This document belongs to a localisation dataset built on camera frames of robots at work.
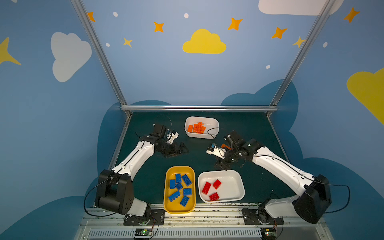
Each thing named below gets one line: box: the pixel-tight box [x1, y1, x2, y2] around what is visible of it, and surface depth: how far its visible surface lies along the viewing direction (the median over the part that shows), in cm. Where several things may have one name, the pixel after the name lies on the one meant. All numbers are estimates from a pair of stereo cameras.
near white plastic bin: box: [198, 170, 246, 204], surface depth 86 cm
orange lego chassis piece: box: [193, 121, 206, 134], surface depth 112 cm
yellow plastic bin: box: [163, 166, 196, 214], surface depth 82 cm
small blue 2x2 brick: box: [175, 182, 183, 191], surface depth 85 cm
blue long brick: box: [168, 190, 181, 202], surface depth 81 cm
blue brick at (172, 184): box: [169, 179, 176, 189], surface depth 84 cm
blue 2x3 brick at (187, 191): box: [183, 188, 192, 196], surface depth 82 cm
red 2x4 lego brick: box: [202, 181, 212, 195], surface depth 84 cm
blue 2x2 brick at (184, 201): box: [180, 195, 190, 207], surface depth 80 cm
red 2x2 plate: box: [209, 192, 220, 201], surface depth 82 cm
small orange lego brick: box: [187, 124, 194, 133], surface depth 113 cm
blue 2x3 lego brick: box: [175, 173, 182, 183], surface depth 88 cm
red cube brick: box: [212, 179, 222, 190], surface depth 86 cm
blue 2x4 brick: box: [182, 174, 192, 187], surface depth 88 cm
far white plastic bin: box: [184, 116, 220, 140], surface depth 113 cm
